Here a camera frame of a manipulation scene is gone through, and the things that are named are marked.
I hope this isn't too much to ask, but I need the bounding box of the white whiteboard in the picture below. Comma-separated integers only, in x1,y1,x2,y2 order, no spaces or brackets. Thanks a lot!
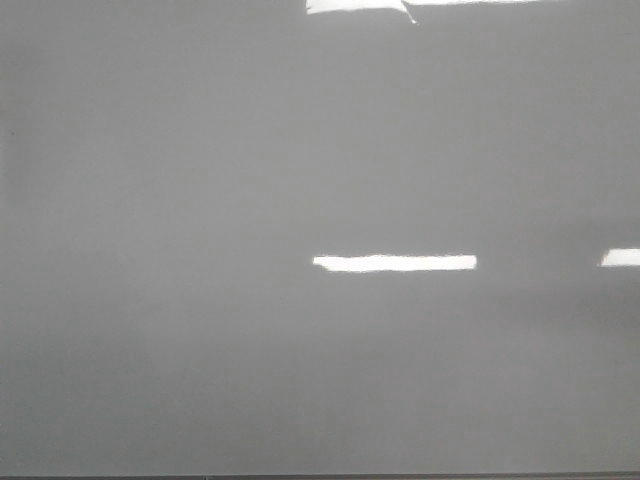
1,1,639,476

